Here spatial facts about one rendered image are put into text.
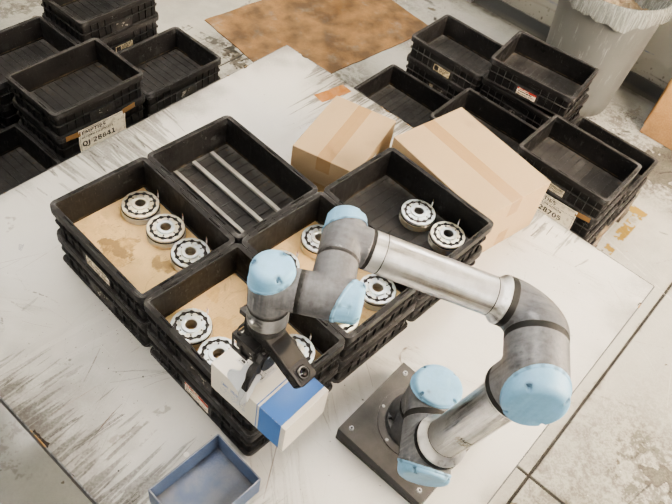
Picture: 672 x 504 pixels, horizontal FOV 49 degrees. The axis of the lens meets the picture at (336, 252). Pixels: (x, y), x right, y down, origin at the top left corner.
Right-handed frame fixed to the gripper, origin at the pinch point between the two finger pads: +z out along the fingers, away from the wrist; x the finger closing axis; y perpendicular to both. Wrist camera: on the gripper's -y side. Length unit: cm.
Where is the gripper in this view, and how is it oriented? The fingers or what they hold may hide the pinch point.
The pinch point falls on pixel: (269, 383)
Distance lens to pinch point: 146.3
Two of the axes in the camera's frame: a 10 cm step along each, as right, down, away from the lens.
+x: -6.6, 5.2, -5.5
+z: -1.3, 6.4, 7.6
